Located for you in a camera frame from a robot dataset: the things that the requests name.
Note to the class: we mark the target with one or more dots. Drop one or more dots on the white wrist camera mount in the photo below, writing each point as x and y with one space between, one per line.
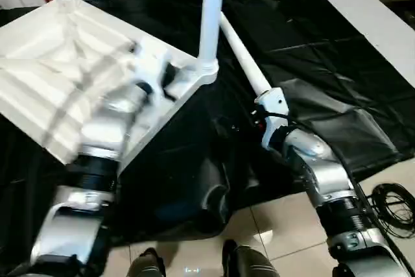
275 105
150 69

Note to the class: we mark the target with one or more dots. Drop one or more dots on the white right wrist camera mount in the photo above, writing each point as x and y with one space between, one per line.
275 105

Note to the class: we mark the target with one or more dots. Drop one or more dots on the black glossy mat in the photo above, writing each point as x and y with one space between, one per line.
324 79

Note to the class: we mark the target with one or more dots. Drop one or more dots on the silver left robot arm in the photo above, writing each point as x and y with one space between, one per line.
100 134

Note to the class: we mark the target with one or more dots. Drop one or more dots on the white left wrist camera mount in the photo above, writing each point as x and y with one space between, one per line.
150 69

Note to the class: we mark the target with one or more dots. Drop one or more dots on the white plastic stool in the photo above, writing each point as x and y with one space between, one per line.
48 63

